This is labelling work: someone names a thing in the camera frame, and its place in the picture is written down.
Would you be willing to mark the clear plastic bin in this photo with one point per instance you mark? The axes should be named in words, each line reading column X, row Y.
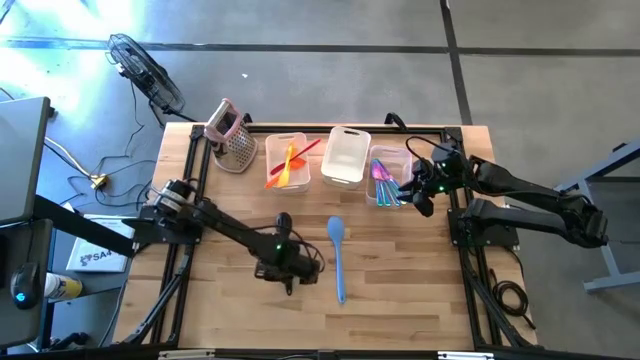
column 400, row 155

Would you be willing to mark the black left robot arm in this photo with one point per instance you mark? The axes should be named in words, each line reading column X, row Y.
column 225, row 227

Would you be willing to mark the silver bracket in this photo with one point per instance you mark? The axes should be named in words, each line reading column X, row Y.
column 465, row 355
column 185, row 354

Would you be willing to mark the slim yellow silicone spatula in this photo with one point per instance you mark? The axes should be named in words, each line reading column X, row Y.
column 290, row 152

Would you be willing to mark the red silicone spatula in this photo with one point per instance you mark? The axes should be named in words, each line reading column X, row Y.
column 310, row 146

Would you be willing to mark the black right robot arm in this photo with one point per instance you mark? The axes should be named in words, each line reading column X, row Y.
column 530, row 192

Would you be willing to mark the yellow power plug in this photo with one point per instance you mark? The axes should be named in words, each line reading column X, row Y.
column 99, row 181

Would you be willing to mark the black desk beam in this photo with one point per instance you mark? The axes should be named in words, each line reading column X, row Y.
column 85, row 227

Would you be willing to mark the white plastic bin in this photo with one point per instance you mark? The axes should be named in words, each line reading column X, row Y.
column 345, row 157
column 272, row 145

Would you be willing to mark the blue silicone spoon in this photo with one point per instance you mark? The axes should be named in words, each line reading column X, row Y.
column 336, row 230

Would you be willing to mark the black floor fan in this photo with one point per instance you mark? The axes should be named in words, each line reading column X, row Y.
column 145, row 75

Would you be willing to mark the black desk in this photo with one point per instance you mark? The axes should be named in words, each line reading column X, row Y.
column 10, row 240

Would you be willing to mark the black computer mouse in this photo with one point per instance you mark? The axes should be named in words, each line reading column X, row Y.
column 25, row 285

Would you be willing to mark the grey flat monitor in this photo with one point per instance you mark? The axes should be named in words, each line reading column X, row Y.
column 22, row 160

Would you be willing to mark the grey metal table frame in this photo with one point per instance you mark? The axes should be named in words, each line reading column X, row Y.
column 610, row 160

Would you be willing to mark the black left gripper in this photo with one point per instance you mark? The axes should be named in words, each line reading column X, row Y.
column 290, row 265

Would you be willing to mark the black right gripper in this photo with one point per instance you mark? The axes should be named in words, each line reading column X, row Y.
column 442, row 170

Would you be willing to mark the black aluminium table frame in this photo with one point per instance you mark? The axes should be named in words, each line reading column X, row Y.
column 300, row 129

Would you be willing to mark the black clamp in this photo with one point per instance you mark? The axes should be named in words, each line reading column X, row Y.
column 247, row 119
column 396, row 120

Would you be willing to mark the white cardboard box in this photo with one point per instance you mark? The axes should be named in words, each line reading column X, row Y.
column 97, row 255

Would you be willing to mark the black slotted spoon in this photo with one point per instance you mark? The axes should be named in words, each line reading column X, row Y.
column 284, row 222

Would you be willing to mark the yellow white can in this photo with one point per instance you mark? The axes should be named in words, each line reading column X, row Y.
column 65, row 287

